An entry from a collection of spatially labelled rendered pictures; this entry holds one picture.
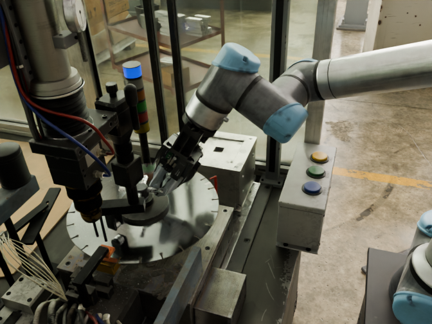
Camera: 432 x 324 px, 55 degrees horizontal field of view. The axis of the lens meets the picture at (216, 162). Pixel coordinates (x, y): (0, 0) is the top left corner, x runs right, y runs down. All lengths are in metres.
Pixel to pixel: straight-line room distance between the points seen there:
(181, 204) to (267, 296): 0.29
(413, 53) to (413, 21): 3.07
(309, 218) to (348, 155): 1.84
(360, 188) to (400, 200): 0.22
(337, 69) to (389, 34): 3.03
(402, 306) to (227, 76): 0.49
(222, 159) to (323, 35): 0.41
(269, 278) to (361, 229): 1.32
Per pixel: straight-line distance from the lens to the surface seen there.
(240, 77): 0.73
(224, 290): 0.93
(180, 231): 0.87
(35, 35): 0.59
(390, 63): 0.76
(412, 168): 2.85
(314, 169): 1.11
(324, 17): 1.09
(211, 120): 0.76
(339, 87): 0.79
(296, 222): 1.05
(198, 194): 0.95
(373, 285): 1.08
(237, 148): 1.20
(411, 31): 3.85
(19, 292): 0.94
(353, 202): 2.47
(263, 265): 1.07
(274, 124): 0.72
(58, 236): 1.24
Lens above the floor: 1.55
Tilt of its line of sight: 35 degrees down
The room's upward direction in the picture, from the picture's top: 3 degrees counter-clockwise
